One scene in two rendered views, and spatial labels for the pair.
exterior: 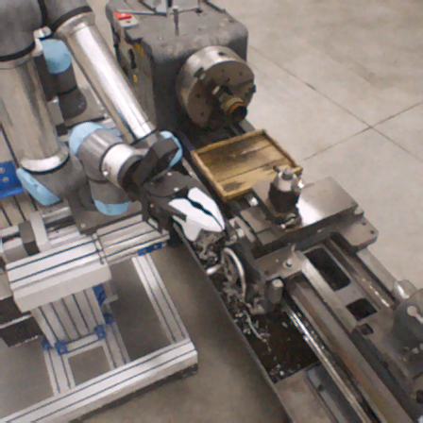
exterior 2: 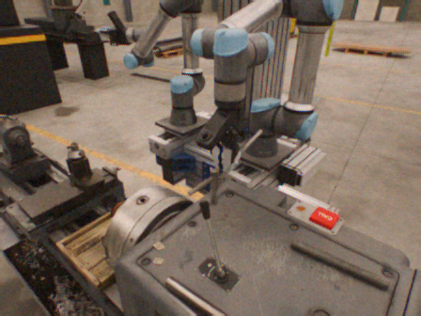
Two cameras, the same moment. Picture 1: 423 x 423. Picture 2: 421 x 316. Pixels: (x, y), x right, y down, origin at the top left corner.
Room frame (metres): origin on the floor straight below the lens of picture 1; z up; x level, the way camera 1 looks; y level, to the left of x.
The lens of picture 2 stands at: (2.34, -0.12, 1.78)
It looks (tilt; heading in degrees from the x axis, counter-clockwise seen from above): 31 degrees down; 157
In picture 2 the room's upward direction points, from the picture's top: straight up
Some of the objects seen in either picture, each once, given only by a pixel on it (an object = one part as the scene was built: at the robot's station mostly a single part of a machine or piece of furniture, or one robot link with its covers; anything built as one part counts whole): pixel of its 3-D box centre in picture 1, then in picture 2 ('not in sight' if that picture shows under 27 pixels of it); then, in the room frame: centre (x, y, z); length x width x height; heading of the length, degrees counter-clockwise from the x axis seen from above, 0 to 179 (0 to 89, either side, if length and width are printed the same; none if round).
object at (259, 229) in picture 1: (295, 213); (72, 190); (1.06, -0.29, 0.95); 0.43 x 0.17 x 0.05; 117
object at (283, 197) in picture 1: (284, 193); (78, 165); (1.04, -0.24, 1.07); 0.07 x 0.07 x 0.10; 27
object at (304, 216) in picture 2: (126, 24); (313, 223); (1.91, 0.37, 1.23); 0.13 x 0.08 x 0.05; 27
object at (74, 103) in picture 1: (63, 95); (261, 139); (1.39, 0.53, 1.21); 0.15 x 0.15 x 0.10
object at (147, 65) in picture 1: (174, 52); (260, 308); (1.98, 0.18, 1.06); 0.59 x 0.48 x 0.39; 27
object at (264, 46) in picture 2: not in sight; (247, 49); (1.67, 0.27, 1.65); 0.11 x 0.11 x 0.08; 29
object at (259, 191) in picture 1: (277, 204); (85, 179); (1.05, -0.22, 0.99); 0.20 x 0.10 x 0.05; 27
